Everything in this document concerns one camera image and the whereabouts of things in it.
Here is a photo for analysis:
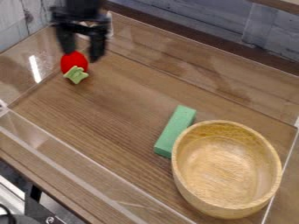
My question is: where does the clear acrylic tray wall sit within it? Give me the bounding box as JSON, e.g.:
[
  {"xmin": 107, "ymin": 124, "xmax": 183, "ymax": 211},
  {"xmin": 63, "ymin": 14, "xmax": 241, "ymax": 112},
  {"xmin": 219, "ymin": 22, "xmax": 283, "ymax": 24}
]
[{"xmin": 0, "ymin": 101, "xmax": 195, "ymax": 224}]

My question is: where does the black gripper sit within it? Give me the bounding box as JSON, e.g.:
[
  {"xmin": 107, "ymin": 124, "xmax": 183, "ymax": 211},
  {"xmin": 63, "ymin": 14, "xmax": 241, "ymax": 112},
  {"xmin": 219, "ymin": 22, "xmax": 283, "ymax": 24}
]
[{"xmin": 51, "ymin": 6, "xmax": 111, "ymax": 63}]

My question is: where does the green rectangular block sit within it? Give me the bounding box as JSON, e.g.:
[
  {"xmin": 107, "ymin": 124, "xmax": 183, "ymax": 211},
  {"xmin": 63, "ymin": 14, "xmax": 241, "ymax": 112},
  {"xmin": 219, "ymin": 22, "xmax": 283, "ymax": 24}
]
[{"xmin": 154, "ymin": 105, "xmax": 196, "ymax": 158}]

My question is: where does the black cable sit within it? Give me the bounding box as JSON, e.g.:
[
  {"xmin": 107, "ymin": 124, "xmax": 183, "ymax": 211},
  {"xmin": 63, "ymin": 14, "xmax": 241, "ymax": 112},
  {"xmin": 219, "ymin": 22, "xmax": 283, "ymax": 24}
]
[{"xmin": 0, "ymin": 204, "xmax": 15, "ymax": 224}]

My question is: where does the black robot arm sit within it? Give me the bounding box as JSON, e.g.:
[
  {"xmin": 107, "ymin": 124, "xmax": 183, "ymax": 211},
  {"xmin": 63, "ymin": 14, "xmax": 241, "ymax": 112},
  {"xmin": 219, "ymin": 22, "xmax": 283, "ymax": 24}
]
[{"xmin": 51, "ymin": 0, "xmax": 111, "ymax": 62}]

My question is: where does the wooden bowl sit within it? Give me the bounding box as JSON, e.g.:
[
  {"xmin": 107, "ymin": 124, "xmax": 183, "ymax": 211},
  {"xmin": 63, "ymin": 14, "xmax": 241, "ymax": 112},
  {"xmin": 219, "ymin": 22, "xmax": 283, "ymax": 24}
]
[{"xmin": 172, "ymin": 120, "xmax": 283, "ymax": 220}]

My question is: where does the black table leg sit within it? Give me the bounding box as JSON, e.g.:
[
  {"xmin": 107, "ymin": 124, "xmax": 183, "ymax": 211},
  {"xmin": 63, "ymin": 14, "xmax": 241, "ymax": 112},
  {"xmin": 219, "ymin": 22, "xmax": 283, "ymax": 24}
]
[{"xmin": 30, "ymin": 185, "xmax": 43, "ymax": 202}]

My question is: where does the red plush fruit green leaf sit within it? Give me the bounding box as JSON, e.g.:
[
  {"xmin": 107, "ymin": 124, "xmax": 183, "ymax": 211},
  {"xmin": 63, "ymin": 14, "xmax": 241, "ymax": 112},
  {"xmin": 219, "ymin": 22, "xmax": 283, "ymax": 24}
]
[{"xmin": 60, "ymin": 51, "xmax": 90, "ymax": 84}]

